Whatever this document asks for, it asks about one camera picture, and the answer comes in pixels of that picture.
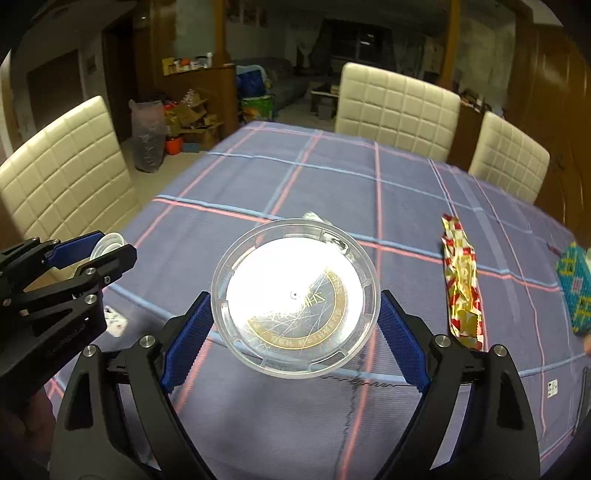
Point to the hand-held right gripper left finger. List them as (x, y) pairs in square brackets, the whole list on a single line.
[(184, 344)]

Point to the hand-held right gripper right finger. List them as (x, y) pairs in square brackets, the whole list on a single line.
[(401, 344)]

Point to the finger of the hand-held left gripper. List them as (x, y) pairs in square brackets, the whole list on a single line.
[(76, 249), (113, 263)]

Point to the white plastic cap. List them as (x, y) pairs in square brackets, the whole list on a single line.
[(108, 244)]

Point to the clear round plastic lid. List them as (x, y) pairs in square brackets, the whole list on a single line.
[(295, 295)]

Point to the person's left forearm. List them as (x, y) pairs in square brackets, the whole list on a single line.
[(23, 429)]

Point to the cream quilted chair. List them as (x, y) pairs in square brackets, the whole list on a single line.
[(397, 110), (510, 157), (64, 170)]

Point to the red gold foil wrapper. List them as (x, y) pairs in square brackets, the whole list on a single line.
[(461, 286)]

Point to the translucent plastic bag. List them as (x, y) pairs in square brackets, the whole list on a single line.
[(147, 138)]

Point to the pile of cardboard boxes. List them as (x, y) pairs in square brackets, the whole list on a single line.
[(194, 120)]

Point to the colourful beaded box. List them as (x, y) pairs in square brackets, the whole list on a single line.
[(575, 286)]

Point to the blue plaid tablecloth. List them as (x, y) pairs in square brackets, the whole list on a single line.
[(323, 175)]

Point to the wooden cabinet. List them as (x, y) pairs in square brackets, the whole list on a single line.
[(221, 101)]

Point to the blue bag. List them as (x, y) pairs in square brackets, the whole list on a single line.
[(254, 87)]

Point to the grey sofa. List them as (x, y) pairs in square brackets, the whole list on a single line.
[(286, 78)]

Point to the low coffee table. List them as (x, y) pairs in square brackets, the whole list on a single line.
[(325, 99)]

